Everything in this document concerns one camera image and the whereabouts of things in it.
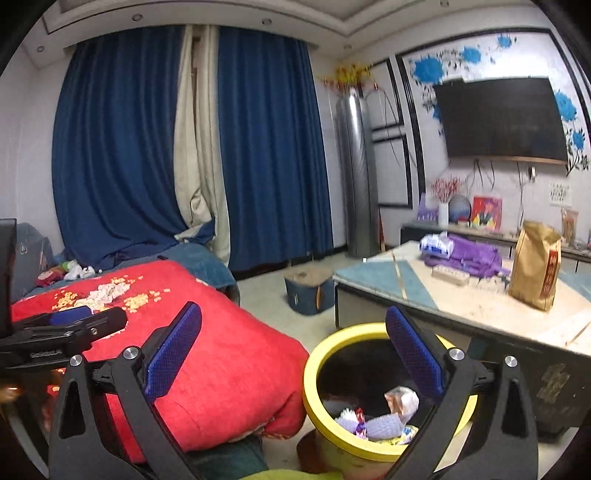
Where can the green plush toy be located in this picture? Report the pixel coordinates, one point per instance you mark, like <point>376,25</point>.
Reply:
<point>69,265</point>

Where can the purple box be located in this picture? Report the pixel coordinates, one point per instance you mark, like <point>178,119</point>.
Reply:
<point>427,210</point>

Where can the white printed plastic bag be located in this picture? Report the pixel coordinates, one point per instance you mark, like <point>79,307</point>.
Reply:
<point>404,401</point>

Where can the silver tower air conditioner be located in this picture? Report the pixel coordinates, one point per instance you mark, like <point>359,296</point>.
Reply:
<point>358,175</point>

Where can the clear snack pack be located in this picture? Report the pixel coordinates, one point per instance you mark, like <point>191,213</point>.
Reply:
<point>570,226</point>

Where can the narrow blue curtain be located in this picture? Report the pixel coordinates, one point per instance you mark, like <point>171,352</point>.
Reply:
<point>272,147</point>

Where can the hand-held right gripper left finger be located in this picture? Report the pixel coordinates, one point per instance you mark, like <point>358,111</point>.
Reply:
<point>173,350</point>

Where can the white vase with red flowers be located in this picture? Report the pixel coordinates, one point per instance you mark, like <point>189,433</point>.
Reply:
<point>443,214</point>

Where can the colourful framed painting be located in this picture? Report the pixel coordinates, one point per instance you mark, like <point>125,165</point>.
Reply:
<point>486,212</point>

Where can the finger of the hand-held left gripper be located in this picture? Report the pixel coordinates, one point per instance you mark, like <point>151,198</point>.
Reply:
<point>69,316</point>
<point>101,323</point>

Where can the brown paper bag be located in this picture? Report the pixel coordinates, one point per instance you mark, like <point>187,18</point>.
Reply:
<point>533,267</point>

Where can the red plush toy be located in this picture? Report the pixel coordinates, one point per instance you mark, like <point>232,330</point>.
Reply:
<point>48,278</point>

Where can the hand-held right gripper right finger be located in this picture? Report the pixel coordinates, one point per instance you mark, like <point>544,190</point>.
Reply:
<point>413,350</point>

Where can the white wall calendar sheet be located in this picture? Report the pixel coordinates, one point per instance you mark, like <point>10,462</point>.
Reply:
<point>560,193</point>

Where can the white foam fruit net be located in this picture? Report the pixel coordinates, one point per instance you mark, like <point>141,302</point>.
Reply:
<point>383,425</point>
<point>344,421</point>

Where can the red floral blanket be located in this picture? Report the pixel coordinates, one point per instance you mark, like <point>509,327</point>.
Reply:
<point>221,346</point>

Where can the dark green cloth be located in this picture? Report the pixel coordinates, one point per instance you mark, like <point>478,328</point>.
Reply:
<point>226,457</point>

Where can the blue white tissue pack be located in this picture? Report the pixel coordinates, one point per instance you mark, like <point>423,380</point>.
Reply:
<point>434,244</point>

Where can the white plush toy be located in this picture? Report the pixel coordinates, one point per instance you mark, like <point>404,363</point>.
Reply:
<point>81,271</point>

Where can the beige curtain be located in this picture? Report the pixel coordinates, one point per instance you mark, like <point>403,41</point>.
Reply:
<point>198,161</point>

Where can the yellow rimmed trash bin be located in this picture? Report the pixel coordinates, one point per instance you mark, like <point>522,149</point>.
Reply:
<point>351,332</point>

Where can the marble top coffee table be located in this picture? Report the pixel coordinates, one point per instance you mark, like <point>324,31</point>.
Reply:
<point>369,272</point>

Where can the beige power strip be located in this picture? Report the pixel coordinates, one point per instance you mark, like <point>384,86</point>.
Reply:
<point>450,274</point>

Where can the blue square stool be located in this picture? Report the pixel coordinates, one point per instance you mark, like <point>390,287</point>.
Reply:
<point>307,293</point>

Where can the yellow red artificial flowers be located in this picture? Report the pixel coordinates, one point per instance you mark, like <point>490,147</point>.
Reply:
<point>348,76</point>

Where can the grey pillow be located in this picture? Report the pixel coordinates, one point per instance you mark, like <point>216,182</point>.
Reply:
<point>32,258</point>

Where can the black wall television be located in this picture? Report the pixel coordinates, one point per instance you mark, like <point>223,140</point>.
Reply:
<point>498,120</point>

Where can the round blue ornament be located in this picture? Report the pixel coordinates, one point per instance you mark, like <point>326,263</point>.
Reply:
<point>460,210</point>

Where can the purple snack wrapper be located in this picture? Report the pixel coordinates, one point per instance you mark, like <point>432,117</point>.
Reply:
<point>360,422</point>

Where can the purple fabric bag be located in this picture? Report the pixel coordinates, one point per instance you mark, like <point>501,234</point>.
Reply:
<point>475,258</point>

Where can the wide blue curtain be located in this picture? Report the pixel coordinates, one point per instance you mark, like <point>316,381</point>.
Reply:
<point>115,147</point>

